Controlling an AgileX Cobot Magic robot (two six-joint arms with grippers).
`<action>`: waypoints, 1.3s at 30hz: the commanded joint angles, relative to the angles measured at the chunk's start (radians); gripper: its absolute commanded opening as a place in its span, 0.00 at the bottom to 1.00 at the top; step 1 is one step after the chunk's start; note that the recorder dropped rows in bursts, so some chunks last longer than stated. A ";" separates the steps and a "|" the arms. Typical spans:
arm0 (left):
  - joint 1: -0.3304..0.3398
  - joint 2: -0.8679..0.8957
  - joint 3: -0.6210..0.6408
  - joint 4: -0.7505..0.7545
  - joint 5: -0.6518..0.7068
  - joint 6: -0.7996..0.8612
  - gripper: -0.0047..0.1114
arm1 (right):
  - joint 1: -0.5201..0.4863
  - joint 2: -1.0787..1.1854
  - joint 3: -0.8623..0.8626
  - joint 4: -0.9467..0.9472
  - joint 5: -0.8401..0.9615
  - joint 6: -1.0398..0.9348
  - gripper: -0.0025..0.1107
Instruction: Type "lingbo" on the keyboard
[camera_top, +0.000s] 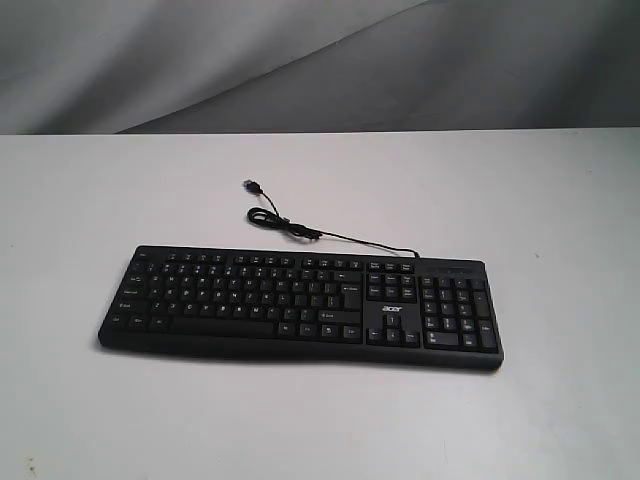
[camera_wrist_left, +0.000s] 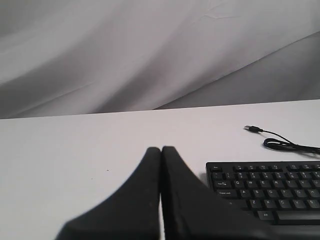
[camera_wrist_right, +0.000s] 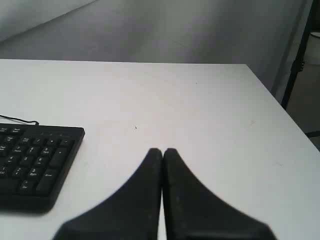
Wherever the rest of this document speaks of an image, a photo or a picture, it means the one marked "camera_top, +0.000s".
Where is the black acer keyboard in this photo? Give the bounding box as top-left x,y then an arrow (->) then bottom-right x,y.
98,246 -> 504,371

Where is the grey backdrop cloth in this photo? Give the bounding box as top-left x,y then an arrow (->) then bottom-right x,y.
1,1 -> 639,134

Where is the black USB cable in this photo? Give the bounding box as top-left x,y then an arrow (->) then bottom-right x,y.
241,177 -> 421,261

